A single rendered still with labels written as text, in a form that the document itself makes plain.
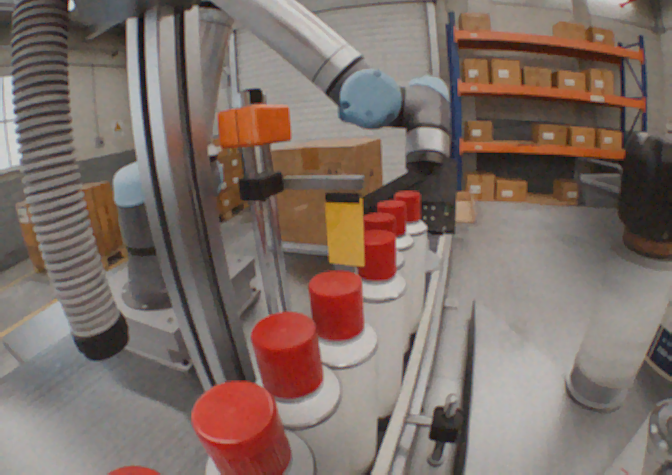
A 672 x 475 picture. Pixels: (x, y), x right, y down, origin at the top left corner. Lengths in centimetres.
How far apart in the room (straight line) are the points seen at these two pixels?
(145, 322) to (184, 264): 29
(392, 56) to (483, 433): 453
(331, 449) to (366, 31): 473
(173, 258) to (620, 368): 46
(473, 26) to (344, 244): 397
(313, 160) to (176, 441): 68
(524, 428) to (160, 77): 46
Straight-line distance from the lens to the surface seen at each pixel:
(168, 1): 27
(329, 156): 80
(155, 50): 26
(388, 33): 475
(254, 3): 46
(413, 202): 39
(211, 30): 63
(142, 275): 58
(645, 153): 33
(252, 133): 23
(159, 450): 46
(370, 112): 39
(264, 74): 515
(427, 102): 54
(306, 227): 88
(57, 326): 87
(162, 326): 52
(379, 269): 25
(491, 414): 39
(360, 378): 21
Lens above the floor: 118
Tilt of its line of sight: 18 degrees down
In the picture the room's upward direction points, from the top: 4 degrees counter-clockwise
